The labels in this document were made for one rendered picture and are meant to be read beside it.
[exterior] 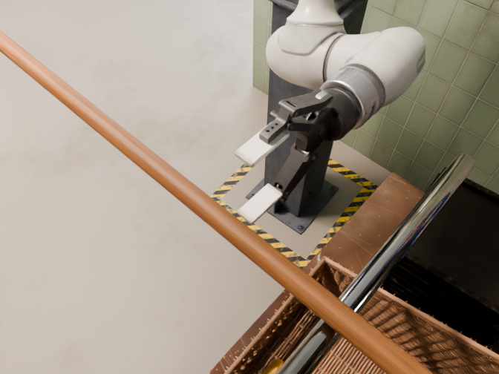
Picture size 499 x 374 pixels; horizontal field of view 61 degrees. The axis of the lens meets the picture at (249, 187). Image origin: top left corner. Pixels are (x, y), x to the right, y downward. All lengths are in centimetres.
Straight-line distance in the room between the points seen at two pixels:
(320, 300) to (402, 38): 45
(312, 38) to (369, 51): 11
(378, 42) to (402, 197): 73
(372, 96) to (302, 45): 18
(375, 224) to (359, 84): 71
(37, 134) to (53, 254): 75
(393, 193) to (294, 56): 71
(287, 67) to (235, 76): 178
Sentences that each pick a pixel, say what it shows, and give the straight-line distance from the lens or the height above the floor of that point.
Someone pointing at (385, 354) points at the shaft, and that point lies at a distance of 49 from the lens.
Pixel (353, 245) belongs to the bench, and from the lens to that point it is 125.
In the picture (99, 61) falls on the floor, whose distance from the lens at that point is 283.
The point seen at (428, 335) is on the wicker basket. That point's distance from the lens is 104.
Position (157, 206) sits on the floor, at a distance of 202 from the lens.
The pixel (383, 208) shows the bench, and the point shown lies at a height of 58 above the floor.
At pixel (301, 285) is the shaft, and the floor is 121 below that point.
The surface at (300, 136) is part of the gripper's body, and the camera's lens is 62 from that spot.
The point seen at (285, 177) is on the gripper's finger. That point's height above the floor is 114.
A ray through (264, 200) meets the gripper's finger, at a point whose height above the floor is 113.
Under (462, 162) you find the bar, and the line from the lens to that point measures 70.
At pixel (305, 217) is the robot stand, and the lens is 194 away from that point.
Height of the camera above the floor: 166
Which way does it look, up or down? 55 degrees down
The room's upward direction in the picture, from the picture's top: straight up
